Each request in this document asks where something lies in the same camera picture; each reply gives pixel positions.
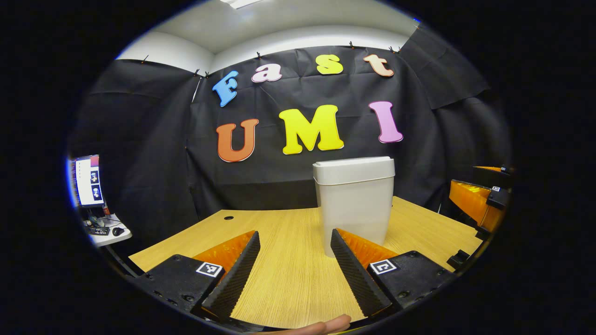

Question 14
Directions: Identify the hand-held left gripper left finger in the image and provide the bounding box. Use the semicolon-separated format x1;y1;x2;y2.
135;230;261;322

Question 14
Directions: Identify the white side desk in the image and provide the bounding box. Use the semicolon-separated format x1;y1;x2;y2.
81;213;133;247

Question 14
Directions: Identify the computer monitor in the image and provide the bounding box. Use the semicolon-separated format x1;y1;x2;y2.
70;155;106;208

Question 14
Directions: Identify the wooden desktop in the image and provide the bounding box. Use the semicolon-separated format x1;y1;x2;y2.
129;195;483;328

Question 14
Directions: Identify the black backdrop cloth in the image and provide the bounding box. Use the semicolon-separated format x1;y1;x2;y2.
68;26;513;261

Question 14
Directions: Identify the white desktop garbage bin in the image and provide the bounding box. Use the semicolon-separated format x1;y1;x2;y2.
312;156;396;258

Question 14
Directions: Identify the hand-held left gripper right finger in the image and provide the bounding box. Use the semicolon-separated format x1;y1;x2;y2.
331;228;454;319

